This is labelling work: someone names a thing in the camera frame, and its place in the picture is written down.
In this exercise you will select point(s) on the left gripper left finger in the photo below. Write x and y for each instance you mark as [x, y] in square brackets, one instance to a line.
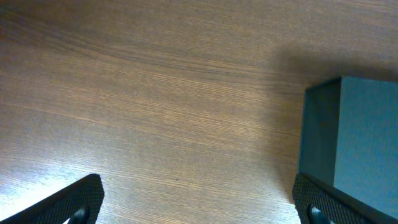
[79, 202]

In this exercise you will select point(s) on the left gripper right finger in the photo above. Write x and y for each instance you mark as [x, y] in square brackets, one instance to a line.
[318, 202]

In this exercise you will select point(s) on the black box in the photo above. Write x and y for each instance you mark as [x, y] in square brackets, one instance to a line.
[349, 139]

